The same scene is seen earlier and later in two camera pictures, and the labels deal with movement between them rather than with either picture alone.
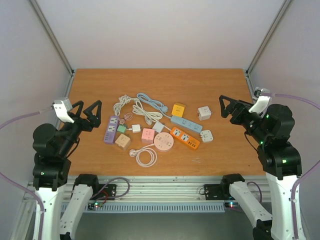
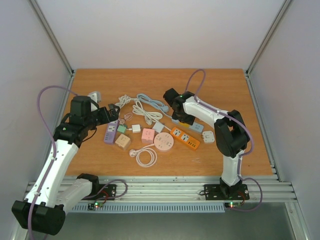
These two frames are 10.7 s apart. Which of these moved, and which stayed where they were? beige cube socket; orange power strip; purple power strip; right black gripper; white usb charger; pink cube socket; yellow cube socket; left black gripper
Moved: left black gripper; yellow cube socket; right black gripper
Stayed: pink cube socket; white usb charger; beige cube socket; orange power strip; purple power strip
